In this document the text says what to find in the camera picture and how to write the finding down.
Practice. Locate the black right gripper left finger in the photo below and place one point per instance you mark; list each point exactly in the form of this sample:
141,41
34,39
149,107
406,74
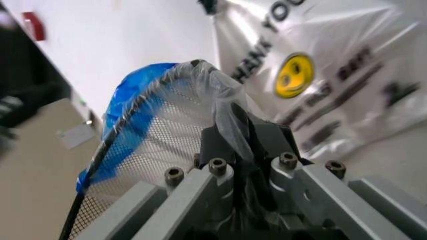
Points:
187,200

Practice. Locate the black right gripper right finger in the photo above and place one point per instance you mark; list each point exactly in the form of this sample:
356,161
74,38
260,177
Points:
320,195

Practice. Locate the clear thin plastic garbage bag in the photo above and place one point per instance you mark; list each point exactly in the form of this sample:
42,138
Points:
230,105

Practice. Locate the blue plastic bin liner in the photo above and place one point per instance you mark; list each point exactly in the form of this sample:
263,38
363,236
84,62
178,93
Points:
133,100

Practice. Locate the white smiley thank-you plastic bag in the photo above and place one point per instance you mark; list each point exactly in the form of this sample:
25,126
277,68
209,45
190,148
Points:
350,50

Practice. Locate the white label on door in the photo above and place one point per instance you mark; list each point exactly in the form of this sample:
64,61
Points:
72,136

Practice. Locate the beige door panel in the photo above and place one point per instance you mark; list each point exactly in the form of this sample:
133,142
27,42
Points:
30,180

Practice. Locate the black bulky object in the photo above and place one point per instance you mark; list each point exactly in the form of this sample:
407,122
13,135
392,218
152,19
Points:
20,87

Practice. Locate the black wall hook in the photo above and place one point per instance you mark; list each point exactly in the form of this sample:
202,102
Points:
207,6

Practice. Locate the red wall alarm box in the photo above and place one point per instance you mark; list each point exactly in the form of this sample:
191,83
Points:
34,25

